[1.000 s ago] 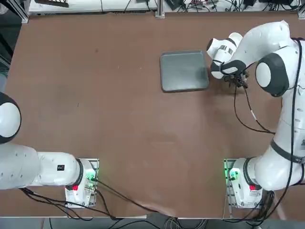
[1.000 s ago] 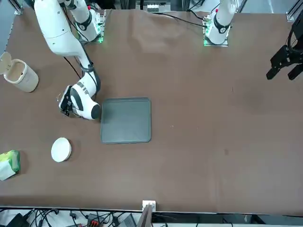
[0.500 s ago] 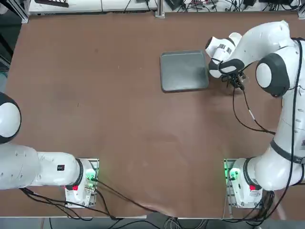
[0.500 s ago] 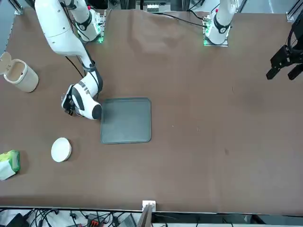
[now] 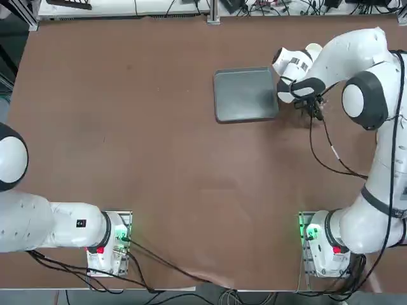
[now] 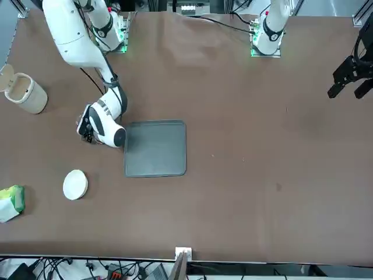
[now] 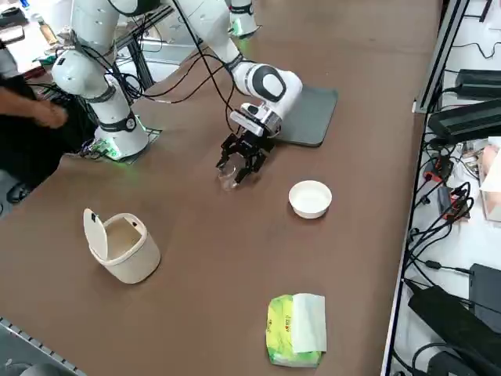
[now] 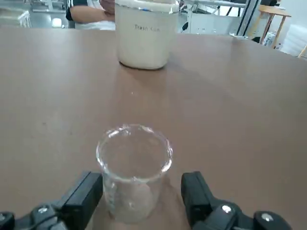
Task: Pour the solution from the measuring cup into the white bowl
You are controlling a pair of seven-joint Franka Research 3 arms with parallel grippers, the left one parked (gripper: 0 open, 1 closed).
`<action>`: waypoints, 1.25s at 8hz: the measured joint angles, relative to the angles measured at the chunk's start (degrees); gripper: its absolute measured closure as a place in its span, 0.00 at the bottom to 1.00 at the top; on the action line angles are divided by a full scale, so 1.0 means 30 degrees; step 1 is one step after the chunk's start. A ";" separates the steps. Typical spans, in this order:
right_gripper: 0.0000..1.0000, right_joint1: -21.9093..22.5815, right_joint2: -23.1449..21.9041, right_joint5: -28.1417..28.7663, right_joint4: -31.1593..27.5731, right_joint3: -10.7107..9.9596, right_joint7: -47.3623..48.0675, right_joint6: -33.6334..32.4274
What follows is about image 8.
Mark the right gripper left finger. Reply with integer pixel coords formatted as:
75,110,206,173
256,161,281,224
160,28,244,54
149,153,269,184
0,171,104,230

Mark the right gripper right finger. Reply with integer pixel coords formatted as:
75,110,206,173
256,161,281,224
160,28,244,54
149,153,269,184
181,171,292,230

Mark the clear glass measuring cup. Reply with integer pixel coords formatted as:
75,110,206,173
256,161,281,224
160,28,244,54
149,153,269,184
95,124,173,225

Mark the beige trash can with lid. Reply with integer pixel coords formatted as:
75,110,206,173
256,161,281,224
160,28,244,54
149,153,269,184
114,0,179,70

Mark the person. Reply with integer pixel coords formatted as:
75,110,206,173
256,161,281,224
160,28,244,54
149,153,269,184
66,0,116,31

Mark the wooden stool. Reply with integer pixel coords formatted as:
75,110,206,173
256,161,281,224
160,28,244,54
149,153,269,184
258,4,292,45

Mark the white table frame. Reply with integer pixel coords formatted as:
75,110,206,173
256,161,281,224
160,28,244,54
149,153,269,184
177,0,255,36

